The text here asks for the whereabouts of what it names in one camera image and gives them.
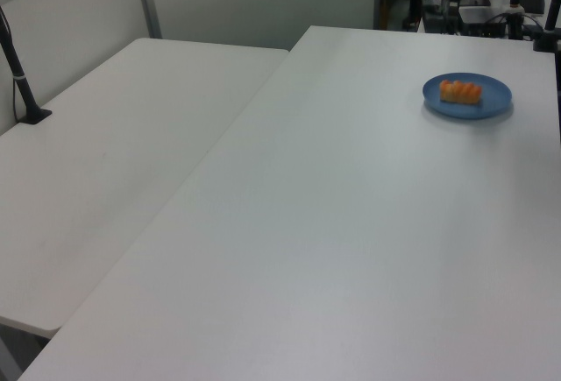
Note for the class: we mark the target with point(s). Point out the grey partition frame post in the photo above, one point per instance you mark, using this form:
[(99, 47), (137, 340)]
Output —
[(148, 0)]

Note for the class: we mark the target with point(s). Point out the black cylinder with yellow knob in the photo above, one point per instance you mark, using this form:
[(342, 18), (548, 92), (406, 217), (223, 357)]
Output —
[(516, 22)]

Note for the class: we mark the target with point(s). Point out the black camera stand pole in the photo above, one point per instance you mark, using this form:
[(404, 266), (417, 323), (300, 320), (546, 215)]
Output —
[(19, 83)]

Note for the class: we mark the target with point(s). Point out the blue round plate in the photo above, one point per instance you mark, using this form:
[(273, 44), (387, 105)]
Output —
[(482, 109)]

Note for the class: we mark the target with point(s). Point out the orange toy bread loaf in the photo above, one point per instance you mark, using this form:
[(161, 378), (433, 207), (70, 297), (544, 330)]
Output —
[(460, 91)]

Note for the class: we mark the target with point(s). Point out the black electronics box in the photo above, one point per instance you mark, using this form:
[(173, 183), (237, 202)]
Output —
[(482, 22)]

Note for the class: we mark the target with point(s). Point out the black clamped stand pole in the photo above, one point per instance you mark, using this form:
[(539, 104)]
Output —
[(548, 26)]

